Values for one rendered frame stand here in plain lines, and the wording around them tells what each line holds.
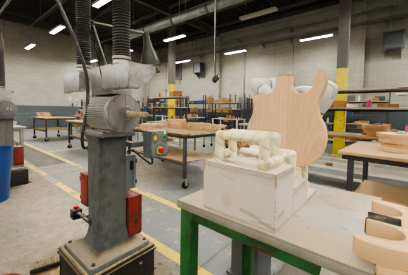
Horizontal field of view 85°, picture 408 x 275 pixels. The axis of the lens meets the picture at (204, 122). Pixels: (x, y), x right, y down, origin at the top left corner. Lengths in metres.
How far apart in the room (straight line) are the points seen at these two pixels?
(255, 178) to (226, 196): 0.13
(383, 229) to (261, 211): 0.31
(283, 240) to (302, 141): 0.45
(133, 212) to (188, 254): 0.98
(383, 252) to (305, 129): 0.51
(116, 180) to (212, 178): 1.08
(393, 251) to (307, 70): 11.87
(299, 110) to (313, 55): 11.48
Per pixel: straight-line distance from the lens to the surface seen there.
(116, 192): 1.80
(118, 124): 1.53
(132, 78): 1.25
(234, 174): 0.75
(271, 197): 0.70
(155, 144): 1.69
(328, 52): 12.34
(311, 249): 0.71
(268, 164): 0.69
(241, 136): 0.72
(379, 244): 0.69
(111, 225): 1.87
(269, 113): 1.06
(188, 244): 0.98
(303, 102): 1.01
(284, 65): 12.80
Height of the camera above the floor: 1.28
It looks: 3 degrees down
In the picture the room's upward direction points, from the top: 1 degrees clockwise
